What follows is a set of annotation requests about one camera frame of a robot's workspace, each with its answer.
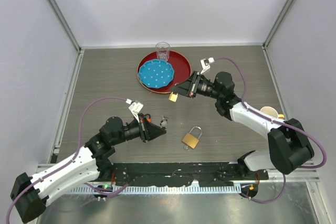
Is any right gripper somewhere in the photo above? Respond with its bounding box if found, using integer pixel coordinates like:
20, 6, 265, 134
170, 71, 222, 100

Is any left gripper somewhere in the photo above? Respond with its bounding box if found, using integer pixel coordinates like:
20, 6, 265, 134
111, 113, 165, 145

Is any black white keychain charm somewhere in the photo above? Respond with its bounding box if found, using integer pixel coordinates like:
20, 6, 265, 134
160, 115, 169, 128

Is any small brass padlock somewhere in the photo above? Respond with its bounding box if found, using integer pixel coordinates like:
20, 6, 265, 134
169, 92, 179, 102

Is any large brass padlock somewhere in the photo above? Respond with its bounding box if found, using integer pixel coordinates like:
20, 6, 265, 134
182, 126, 203, 149

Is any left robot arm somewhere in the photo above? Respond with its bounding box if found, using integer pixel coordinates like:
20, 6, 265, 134
10, 113, 167, 223

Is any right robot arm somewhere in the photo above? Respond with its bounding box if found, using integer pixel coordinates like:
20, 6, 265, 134
172, 71, 314, 179

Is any red round tray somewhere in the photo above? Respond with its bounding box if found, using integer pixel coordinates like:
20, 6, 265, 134
137, 51, 191, 94

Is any blue dotted plate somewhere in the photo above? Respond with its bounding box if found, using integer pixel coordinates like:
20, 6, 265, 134
138, 59, 174, 89

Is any clear plastic cup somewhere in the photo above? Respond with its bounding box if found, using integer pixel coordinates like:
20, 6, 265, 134
155, 41, 170, 61

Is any yellow cream mug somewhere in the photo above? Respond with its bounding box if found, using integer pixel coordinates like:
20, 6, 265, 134
260, 106, 285, 119

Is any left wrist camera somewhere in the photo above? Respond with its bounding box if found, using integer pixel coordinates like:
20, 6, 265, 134
126, 99, 143, 122

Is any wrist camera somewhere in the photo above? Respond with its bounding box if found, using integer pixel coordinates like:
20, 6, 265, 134
126, 99, 143, 122
200, 57, 215, 74

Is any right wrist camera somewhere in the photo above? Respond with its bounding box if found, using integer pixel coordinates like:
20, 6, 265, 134
200, 57, 215, 74

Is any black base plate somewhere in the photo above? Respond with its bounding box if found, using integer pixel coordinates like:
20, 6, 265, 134
93, 162, 269, 187

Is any slotted cable duct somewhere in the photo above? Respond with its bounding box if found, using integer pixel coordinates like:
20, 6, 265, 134
67, 183, 241, 195

